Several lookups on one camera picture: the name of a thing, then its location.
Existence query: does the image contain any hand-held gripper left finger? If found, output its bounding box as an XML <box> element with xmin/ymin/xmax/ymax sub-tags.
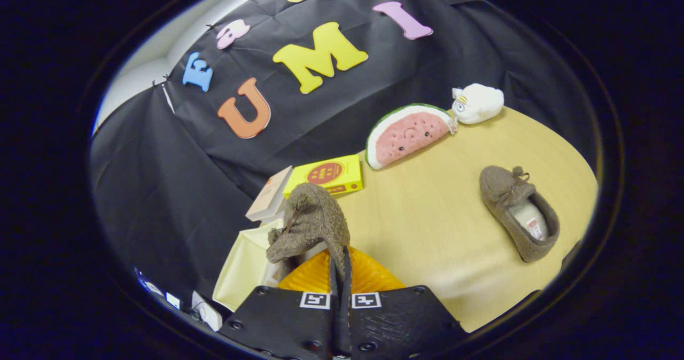
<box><xmin>218</xmin><ymin>248</ymin><xmax>343</xmax><ymax>360</ymax></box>

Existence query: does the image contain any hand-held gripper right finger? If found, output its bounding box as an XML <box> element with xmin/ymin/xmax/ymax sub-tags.
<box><xmin>342</xmin><ymin>246</ymin><xmax>467</xmax><ymax>360</ymax></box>

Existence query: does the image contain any beige book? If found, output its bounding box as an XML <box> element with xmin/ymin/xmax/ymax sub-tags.
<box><xmin>245</xmin><ymin>166</ymin><xmax>294</xmax><ymax>223</ymax></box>

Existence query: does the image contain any brown fuzzy shoe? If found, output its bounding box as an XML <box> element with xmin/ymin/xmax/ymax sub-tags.
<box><xmin>266</xmin><ymin>183</ymin><xmax>352</xmax><ymax>283</ymax></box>
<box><xmin>479</xmin><ymin>166</ymin><xmax>561</xmax><ymax>263</ymax></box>

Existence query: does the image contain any yellow book with red circle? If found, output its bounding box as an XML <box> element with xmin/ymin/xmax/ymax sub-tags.
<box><xmin>283</xmin><ymin>154</ymin><xmax>364</xmax><ymax>198</ymax></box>

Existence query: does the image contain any cream storage box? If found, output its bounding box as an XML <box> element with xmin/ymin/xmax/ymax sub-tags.
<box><xmin>212</xmin><ymin>218</ymin><xmax>285</xmax><ymax>312</ymax></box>

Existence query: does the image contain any white plush toy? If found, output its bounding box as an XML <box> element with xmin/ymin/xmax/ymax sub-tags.
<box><xmin>451</xmin><ymin>83</ymin><xmax>505</xmax><ymax>126</ymax></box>

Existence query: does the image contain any watermelon slice plush toy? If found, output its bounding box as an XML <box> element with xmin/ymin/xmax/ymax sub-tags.
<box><xmin>365</xmin><ymin>103</ymin><xmax>458</xmax><ymax>170</ymax></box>

